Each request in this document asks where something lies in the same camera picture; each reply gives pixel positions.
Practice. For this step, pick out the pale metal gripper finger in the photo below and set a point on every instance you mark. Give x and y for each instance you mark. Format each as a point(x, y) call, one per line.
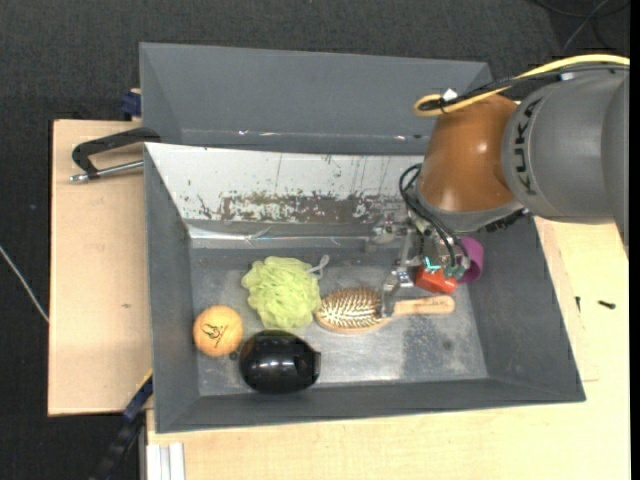
point(406, 281)
point(388, 298)

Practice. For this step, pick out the red block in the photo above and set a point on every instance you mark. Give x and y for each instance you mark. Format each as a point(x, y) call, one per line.
point(434, 280)

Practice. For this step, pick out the wooden hairbrush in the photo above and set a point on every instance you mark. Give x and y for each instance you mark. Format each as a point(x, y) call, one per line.
point(350, 310)

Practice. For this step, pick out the purple cup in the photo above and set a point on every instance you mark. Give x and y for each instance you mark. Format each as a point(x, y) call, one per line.
point(472, 260)

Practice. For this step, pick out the grey metal bin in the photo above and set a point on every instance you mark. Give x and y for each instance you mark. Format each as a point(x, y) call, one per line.
point(350, 363)

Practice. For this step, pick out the green mesh bath sponge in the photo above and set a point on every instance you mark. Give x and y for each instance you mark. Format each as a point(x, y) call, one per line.
point(282, 293)

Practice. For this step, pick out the black glossy oval object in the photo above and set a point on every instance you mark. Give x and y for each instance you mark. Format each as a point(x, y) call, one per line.
point(277, 363)

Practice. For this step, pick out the orange ball with black print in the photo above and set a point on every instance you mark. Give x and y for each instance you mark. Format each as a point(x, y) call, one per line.
point(218, 331)

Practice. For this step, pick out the small black screw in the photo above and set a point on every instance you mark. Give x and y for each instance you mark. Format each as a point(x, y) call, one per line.
point(607, 304)

